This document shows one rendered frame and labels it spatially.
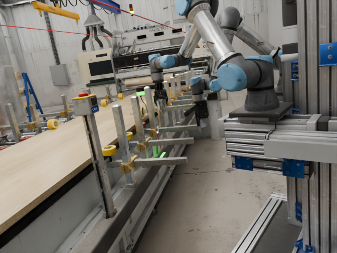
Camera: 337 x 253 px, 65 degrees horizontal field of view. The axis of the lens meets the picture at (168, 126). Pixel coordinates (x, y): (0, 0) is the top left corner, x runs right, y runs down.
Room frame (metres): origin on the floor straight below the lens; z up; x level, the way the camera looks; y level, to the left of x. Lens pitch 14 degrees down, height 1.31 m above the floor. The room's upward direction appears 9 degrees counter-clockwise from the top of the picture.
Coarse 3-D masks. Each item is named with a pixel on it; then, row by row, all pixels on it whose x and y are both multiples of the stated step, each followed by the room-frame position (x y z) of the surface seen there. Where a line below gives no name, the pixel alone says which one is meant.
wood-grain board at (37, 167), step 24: (144, 96) 3.41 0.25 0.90; (72, 120) 2.41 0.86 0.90; (96, 120) 2.23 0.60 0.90; (144, 120) 2.06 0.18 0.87; (24, 144) 1.75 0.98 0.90; (48, 144) 1.65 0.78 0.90; (72, 144) 1.56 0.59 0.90; (0, 168) 1.30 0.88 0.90; (24, 168) 1.24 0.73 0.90; (48, 168) 1.19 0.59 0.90; (72, 168) 1.14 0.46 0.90; (0, 192) 0.98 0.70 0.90; (24, 192) 0.95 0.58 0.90; (48, 192) 0.94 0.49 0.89; (0, 216) 0.78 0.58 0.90
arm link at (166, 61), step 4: (160, 56) 1.58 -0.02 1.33; (164, 56) 1.53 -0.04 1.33; (168, 56) 1.52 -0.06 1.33; (172, 56) 1.54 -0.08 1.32; (176, 56) 1.58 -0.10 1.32; (156, 60) 1.58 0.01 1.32; (160, 60) 1.54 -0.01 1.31; (164, 60) 1.51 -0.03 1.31; (168, 60) 1.52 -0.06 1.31; (172, 60) 1.53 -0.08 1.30; (176, 60) 1.57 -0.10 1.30; (156, 64) 1.58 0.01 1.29; (160, 64) 1.54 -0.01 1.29; (164, 64) 1.51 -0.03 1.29; (168, 64) 1.52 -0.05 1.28; (172, 64) 1.53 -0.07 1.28; (176, 64) 1.58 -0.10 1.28; (160, 68) 1.58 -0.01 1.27; (164, 68) 1.54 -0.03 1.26; (168, 68) 1.55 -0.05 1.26
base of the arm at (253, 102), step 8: (248, 88) 1.18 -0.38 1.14; (256, 88) 1.14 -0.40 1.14; (264, 88) 1.13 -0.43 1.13; (272, 88) 1.14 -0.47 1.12; (248, 96) 1.17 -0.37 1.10; (256, 96) 1.14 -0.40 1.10; (264, 96) 1.12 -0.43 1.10; (272, 96) 1.13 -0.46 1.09; (248, 104) 1.17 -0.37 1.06; (256, 104) 1.13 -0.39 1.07; (264, 104) 1.12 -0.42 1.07; (272, 104) 1.11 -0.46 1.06
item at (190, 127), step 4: (196, 124) 1.74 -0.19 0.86; (160, 128) 1.79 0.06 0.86; (164, 128) 1.78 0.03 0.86; (168, 128) 1.77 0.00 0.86; (172, 128) 1.76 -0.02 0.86; (176, 128) 1.76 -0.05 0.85; (180, 128) 1.75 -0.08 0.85; (184, 128) 1.74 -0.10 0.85; (188, 128) 1.73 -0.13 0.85; (192, 128) 1.73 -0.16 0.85; (196, 128) 1.72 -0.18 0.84; (144, 132) 1.82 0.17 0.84; (148, 132) 1.81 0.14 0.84; (160, 132) 1.79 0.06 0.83; (164, 132) 1.78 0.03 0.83
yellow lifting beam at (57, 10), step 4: (36, 4) 5.41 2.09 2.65; (40, 4) 5.50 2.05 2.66; (44, 4) 5.64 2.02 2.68; (36, 8) 5.41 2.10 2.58; (40, 8) 5.47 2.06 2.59; (44, 8) 5.61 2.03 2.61; (48, 8) 5.75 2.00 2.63; (52, 8) 5.90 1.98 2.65; (56, 8) 6.06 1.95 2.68; (60, 8) 6.31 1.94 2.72; (40, 12) 5.50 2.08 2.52; (48, 12) 5.86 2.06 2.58; (52, 12) 5.91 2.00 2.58; (56, 12) 6.02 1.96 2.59; (60, 12) 6.19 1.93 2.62; (64, 12) 6.37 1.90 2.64; (68, 12) 6.56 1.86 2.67; (64, 16) 6.46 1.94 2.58; (68, 16) 6.53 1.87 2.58; (72, 16) 6.71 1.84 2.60; (76, 16) 6.92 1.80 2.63; (76, 20) 6.96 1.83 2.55
